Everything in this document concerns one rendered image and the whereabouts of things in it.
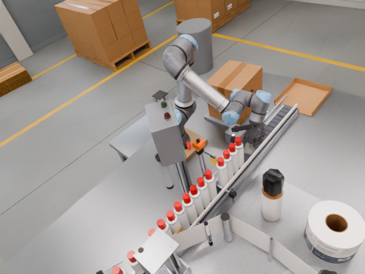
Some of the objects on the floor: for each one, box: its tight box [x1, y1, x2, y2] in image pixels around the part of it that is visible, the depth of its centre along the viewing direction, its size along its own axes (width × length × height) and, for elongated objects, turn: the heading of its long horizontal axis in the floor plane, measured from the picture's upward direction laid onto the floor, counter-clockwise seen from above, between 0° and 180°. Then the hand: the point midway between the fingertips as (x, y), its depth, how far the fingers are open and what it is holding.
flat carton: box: [0, 62, 33, 97], centre depth 468 cm, size 64×52×20 cm
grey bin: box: [176, 18, 213, 74], centre depth 382 cm, size 46×46×62 cm
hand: (243, 154), depth 153 cm, fingers closed, pressing on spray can
